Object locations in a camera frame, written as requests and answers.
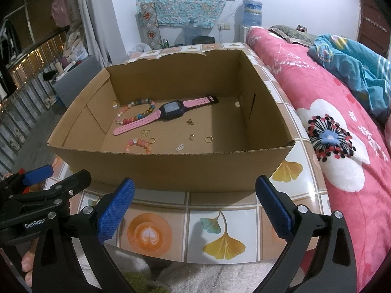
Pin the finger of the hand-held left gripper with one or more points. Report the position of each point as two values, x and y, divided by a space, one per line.
38 174
73 184

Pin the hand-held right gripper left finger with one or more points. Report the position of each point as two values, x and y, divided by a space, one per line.
117 210

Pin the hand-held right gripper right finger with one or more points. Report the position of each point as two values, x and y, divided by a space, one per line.
272 207

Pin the brown cardboard box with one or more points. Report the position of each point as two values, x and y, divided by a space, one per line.
183 171

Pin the small silver clasp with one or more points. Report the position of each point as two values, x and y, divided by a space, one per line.
180 147

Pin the gold butterfly earring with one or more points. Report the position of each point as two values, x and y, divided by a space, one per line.
190 122

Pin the person's left hand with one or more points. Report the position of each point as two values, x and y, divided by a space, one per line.
28 265

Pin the white shoe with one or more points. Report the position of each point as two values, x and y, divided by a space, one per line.
50 102
16 139

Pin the ginkgo print table cover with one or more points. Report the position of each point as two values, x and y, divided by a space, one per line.
232 219

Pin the white green fluffy blanket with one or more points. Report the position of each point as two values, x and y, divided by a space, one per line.
183 277

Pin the metal railing with lights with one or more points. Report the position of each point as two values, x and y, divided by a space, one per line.
30 76

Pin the grey storage box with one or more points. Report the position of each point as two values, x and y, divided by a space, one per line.
79 82

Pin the black hanging garment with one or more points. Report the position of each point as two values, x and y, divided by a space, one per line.
9 61

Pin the pink floral blanket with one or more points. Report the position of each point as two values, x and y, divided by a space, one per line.
305 91

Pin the white plastic bag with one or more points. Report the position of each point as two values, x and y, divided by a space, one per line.
140 48

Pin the blue blanket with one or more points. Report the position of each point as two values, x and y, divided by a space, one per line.
351 64

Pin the pink hanging garment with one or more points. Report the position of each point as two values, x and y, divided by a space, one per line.
61 10

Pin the green can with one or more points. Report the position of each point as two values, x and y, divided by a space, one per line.
166 44

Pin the white curtain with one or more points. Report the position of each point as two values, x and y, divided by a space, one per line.
91 12

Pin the grey green pillow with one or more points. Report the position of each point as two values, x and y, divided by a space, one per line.
290 33

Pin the white water dispenser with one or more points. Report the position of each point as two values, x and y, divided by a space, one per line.
244 33

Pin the black bin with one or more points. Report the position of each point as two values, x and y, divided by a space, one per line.
204 40

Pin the clear empty water bottle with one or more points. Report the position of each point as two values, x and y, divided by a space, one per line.
192 30

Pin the blue labelled water bottle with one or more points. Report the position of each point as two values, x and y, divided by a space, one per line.
253 13

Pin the brown door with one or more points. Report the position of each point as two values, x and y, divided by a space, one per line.
372 24

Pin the diamond patchwork wall panel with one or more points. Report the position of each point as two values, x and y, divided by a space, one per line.
149 30

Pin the white wall socket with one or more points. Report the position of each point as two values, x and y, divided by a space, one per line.
224 27

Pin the blue patterned wall cloth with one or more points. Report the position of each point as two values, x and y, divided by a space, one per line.
183 0

